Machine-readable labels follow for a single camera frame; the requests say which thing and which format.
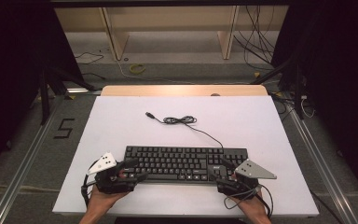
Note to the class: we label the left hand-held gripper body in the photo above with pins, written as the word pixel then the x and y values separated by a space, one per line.
pixel 113 183

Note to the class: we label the person's left hand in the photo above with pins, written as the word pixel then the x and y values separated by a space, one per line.
pixel 102 199

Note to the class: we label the metal floor rail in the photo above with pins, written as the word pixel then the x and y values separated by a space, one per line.
pixel 21 169
pixel 323 169

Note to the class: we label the person's right hand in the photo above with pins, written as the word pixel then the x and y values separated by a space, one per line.
pixel 252 203

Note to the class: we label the dark curtain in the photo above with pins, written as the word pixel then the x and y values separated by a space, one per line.
pixel 341 77
pixel 12 77

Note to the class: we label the short silver metal bar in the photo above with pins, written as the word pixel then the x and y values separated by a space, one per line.
pixel 84 90

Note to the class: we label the light wooden shelf unit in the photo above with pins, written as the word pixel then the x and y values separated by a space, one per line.
pixel 174 18

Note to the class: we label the black metal stand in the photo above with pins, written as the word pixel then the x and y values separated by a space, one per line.
pixel 297 93
pixel 45 99

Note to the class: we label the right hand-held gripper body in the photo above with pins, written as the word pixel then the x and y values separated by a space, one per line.
pixel 242 182

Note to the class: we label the white board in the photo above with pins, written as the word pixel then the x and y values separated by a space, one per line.
pixel 155 109

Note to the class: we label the black keyboard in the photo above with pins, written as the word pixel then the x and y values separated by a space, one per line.
pixel 174 163

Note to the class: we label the wooden table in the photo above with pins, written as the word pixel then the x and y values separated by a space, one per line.
pixel 183 90

